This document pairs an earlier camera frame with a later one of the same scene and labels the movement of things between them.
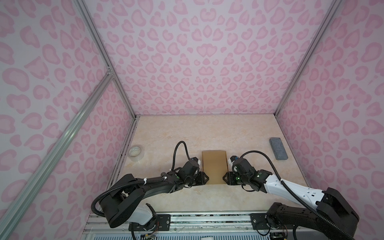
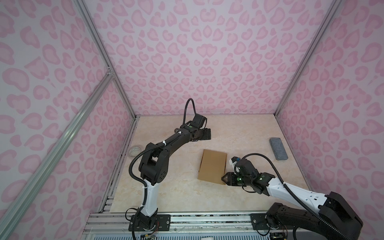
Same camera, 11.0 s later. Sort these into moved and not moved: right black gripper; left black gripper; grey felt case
Moved: left black gripper
Not moved: grey felt case; right black gripper
